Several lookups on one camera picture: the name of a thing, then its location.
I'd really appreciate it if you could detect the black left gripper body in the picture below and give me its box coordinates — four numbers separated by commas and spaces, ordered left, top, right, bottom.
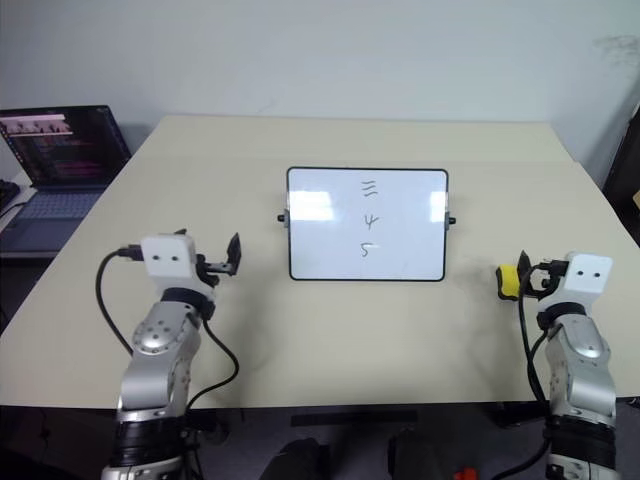
194, 253, 237, 290

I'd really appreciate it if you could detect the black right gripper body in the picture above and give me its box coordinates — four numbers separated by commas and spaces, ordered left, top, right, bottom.
527, 257, 570, 298

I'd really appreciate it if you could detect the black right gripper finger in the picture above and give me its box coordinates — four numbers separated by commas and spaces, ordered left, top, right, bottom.
516, 249, 533, 298

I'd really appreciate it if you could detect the yellow and black eraser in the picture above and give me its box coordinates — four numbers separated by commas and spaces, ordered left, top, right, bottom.
494, 264, 521, 302

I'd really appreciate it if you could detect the black cabinet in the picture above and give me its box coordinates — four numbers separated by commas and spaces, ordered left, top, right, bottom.
601, 103, 640, 254

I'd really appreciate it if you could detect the small black-framed whiteboard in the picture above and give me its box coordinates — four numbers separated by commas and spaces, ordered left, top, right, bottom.
276, 166, 458, 283

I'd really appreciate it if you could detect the open blue laptop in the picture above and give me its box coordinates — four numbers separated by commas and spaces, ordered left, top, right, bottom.
0, 104, 133, 235

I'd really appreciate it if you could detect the black object beside laptop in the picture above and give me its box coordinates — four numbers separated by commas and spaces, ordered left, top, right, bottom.
0, 178, 20, 217

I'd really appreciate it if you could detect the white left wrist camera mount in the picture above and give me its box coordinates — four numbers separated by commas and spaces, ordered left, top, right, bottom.
140, 233, 197, 292

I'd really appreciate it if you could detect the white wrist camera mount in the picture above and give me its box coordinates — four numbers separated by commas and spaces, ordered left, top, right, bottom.
140, 233, 197, 292
563, 252, 616, 303

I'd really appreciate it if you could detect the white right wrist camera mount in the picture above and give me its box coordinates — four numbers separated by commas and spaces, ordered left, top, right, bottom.
563, 252, 616, 303

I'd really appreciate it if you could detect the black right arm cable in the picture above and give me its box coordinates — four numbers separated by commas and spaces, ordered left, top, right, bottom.
516, 267, 552, 404

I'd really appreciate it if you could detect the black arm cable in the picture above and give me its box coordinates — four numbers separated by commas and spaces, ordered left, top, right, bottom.
95, 243, 241, 412
516, 267, 552, 404

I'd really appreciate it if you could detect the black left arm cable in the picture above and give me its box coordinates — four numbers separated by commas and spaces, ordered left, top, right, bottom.
95, 243, 241, 412

